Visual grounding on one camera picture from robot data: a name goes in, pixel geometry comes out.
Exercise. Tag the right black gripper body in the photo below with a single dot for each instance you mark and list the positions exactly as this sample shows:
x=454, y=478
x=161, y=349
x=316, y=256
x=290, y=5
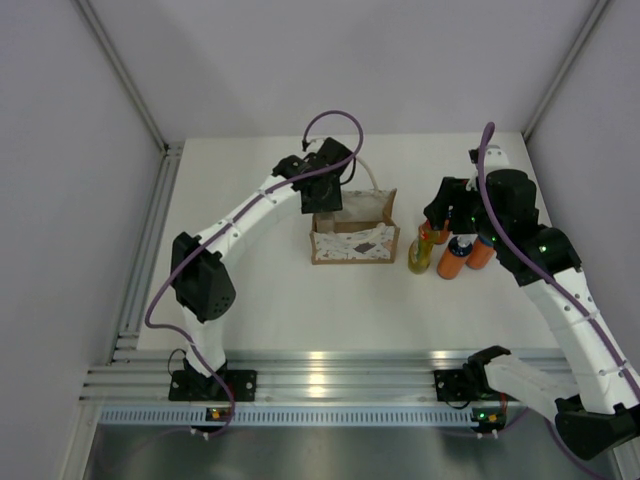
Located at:
x=468, y=214

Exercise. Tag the burlap canvas tote bag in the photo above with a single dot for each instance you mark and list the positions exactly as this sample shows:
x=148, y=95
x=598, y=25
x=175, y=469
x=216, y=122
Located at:
x=365, y=232

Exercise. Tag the yellow bottle red cap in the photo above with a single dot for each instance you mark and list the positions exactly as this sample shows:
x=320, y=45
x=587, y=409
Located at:
x=420, y=251

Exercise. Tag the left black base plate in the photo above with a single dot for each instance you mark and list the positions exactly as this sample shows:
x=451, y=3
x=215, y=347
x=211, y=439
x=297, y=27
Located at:
x=235, y=385

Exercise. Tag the perforated cable duct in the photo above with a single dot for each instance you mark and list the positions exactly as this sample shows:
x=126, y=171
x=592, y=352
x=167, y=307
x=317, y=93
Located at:
x=289, y=416

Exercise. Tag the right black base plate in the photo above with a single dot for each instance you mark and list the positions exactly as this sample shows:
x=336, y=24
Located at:
x=460, y=387

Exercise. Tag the aluminium rail frame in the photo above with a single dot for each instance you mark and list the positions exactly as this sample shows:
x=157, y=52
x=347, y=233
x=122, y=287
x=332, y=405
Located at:
x=334, y=334

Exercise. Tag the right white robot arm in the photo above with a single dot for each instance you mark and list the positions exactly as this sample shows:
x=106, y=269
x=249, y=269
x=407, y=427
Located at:
x=599, y=409

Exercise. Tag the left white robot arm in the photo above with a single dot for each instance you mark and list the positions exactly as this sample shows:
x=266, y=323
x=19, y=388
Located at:
x=204, y=289

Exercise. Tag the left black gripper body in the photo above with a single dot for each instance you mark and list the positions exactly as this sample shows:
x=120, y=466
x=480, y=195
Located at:
x=329, y=202

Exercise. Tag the clear bottle dark cap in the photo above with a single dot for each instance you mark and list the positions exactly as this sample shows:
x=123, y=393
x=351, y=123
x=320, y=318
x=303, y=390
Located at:
x=325, y=222

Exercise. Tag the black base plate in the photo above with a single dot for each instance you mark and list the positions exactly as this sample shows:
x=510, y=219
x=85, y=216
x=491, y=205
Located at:
x=460, y=387
x=235, y=385

